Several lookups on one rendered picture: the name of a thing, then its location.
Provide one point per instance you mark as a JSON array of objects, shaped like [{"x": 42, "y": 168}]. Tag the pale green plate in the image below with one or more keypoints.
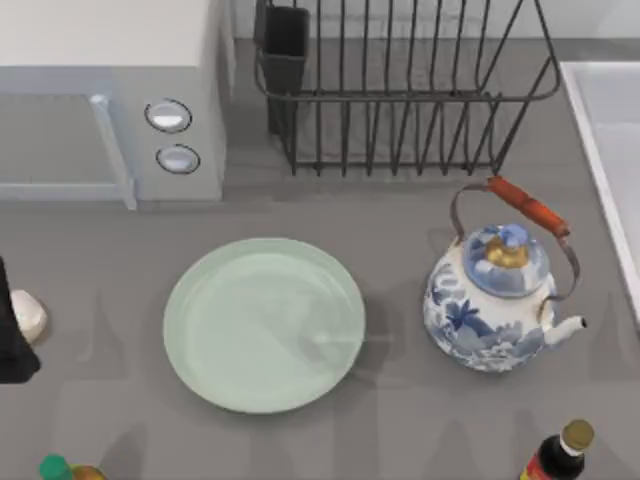
[{"x": 264, "y": 325}]

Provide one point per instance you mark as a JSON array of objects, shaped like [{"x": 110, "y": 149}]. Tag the black cutlery holder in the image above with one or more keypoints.
[{"x": 284, "y": 55}]

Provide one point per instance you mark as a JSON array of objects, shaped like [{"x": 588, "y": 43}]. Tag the blue and white kettle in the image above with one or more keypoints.
[{"x": 487, "y": 310}]

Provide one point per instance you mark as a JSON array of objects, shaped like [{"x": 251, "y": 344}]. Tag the white sink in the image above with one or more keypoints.
[{"x": 612, "y": 165}]

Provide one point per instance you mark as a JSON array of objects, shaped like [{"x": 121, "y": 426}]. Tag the dark sauce bottle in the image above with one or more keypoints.
[{"x": 560, "y": 455}]

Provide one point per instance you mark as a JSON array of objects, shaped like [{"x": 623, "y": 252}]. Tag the microwave door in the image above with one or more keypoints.
[{"x": 55, "y": 145}]

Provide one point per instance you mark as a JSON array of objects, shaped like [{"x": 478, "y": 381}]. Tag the microwave knob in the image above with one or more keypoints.
[
  {"x": 168, "y": 115},
  {"x": 177, "y": 159}
]

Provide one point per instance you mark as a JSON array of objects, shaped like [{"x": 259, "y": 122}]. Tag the pale microwave oven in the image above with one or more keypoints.
[{"x": 185, "y": 65}]

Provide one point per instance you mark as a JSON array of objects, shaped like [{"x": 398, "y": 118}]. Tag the green capped bottle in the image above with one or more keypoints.
[{"x": 62, "y": 469}]

